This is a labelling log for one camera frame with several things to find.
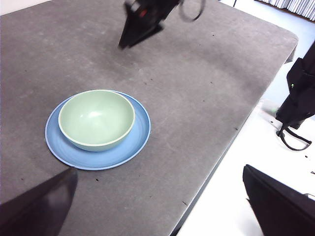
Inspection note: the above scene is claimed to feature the blue round plate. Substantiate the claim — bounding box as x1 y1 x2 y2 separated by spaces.
44 89 152 171

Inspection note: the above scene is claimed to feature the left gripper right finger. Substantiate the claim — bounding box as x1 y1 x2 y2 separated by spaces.
242 164 315 236

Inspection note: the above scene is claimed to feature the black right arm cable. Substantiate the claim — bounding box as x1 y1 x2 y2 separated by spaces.
178 0 207 23

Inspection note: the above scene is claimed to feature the striped grey curtain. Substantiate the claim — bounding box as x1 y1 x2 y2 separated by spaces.
255 0 315 21

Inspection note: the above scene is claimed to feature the black looped base cable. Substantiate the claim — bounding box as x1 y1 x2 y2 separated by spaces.
276 124 313 151

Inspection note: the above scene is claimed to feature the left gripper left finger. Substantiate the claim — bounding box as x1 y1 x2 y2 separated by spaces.
0 168 79 236

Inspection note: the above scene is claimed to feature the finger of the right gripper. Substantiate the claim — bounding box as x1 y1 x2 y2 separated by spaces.
123 23 165 49
118 5 149 49

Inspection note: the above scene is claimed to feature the pale green ribbed bowl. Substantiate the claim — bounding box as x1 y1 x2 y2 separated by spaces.
58 89 136 152

